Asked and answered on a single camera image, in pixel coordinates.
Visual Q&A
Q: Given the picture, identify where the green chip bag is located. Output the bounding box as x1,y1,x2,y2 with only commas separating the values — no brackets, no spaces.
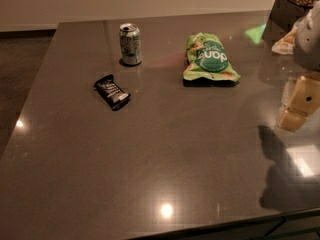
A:
183,32,240,83

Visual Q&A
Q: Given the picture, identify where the yellow snack packet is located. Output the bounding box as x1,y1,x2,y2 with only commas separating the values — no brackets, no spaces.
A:
272,27,297,55

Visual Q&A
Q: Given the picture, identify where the dark box stand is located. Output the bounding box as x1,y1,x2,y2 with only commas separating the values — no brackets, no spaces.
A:
262,0,310,46

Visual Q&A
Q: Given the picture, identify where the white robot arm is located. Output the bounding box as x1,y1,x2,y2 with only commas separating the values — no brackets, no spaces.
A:
277,1,320,132

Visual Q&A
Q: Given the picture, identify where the green soda can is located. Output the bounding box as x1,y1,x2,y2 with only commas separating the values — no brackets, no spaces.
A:
119,23,142,66

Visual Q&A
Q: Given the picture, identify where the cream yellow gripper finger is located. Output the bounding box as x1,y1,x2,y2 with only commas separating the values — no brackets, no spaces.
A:
277,71,320,132

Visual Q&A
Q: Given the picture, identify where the black rxbar chocolate wrapper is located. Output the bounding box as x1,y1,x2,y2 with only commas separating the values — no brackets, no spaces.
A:
94,74,131,111

